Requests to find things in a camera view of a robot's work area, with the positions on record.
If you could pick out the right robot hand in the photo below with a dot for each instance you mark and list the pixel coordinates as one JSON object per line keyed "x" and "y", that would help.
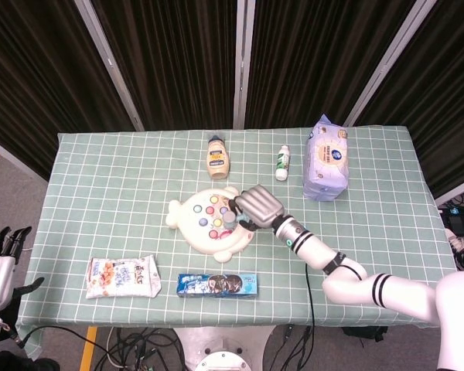
{"x": 255, "y": 208}

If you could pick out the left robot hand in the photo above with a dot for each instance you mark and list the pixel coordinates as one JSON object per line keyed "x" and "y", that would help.
{"x": 0, "y": 266}

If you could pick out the white whack-a-mole toy board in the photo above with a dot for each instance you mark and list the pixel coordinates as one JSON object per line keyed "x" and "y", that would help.
{"x": 207, "y": 224}

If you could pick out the blue cookie box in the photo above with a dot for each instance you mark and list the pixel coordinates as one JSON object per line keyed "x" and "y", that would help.
{"x": 217, "y": 285}

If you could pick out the mayonnaise squeeze bottle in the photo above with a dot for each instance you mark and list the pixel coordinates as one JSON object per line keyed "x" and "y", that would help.
{"x": 218, "y": 158}

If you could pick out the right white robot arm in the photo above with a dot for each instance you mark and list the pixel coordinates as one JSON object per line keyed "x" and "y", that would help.
{"x": 371, "y": 278}

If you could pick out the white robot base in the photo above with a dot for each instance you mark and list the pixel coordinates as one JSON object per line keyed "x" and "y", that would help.
{"x": 224, "y": 349}

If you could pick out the green checkered tablecloth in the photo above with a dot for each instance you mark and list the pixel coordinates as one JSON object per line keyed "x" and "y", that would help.
{"x": 139, "y": 185}

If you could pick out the purple tissue pack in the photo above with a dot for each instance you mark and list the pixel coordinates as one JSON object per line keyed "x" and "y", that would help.
{"x": 326, "y": 162}

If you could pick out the grey metal frame post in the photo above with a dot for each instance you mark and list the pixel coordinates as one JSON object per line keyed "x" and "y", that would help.
{"x": 386, "y": 63}
{"x": 243, "y": 63}
{"x": 110, "y": 63}

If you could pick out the small white green bottle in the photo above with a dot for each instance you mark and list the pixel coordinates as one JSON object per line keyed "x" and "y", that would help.
{"x": 282, "y": 163}

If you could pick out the white orange snack bag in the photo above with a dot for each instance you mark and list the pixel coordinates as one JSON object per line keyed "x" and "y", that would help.
{"x": 121, "y": 277}

